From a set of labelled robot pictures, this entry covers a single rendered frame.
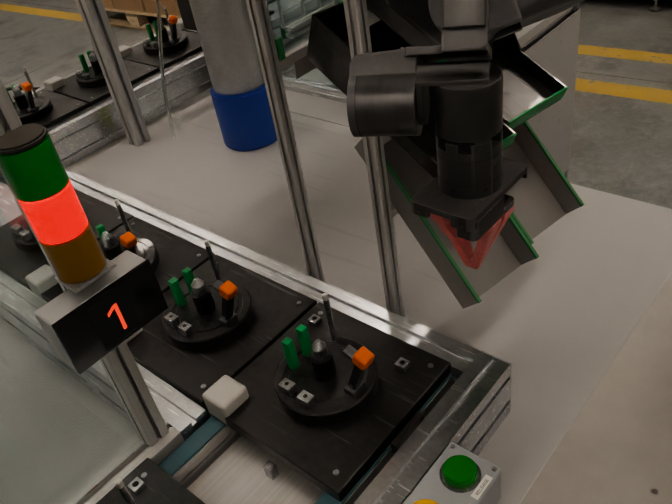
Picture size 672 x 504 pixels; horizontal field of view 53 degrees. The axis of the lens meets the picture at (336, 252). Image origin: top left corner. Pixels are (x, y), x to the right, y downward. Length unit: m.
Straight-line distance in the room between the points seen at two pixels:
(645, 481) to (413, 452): 0.30
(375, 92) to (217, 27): 1.08
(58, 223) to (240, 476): 0.42
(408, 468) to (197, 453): 0.28
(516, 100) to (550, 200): 0.20
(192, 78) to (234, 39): 0.51
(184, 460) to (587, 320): 0.65
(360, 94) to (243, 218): 0.94
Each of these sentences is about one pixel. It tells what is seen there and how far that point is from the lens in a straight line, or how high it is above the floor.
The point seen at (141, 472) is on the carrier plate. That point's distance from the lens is 0.92.
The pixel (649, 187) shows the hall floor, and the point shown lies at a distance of 3.08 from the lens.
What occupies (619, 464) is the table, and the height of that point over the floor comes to 0.86.
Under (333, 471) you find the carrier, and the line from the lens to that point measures 0.84.
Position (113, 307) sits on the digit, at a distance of 0.75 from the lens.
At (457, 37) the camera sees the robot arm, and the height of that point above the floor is 1.46.
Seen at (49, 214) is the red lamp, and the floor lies 1.34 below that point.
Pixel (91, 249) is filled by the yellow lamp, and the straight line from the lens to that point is 0.72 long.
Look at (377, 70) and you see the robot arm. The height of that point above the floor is 1.43.
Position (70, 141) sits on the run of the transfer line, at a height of 0.92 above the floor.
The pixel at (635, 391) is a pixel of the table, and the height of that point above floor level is 0.86.
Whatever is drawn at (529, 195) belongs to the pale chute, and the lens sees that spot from 1.13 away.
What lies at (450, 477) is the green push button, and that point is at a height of 0.97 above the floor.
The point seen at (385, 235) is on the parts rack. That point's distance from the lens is 0.97.
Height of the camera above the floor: 1.66
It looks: 37 degrees down
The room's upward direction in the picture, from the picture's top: 11 degrees counter-clockwise
